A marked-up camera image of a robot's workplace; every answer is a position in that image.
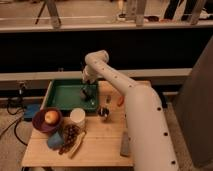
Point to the bunch of dark grapes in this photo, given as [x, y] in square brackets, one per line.
[70, 134]

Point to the yellow red apple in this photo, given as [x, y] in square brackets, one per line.
[51, 117]

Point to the orange carrot toy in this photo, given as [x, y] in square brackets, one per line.
[120, 101]

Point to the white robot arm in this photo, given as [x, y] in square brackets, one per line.
[150, 141]

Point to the wooden handled brush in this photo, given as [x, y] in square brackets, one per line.
[77, 144]

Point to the green plastic tray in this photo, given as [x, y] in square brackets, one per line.
[65, 94]

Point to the purple bowl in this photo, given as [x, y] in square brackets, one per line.
[40, 124]

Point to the white cylindrical cup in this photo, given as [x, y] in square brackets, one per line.
[78, 116]

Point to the utensil in metal cup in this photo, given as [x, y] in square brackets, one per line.
[108, 99]

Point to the blue box on floor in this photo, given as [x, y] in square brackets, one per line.
[30, 111]

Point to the small metal cup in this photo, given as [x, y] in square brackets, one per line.
[103, 112]

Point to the dark small brush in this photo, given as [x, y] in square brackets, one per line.
[86, 93]

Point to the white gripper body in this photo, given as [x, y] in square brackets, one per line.
[89, 76]

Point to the grey rectangular eraser block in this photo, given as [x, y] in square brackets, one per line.
[125, 149]

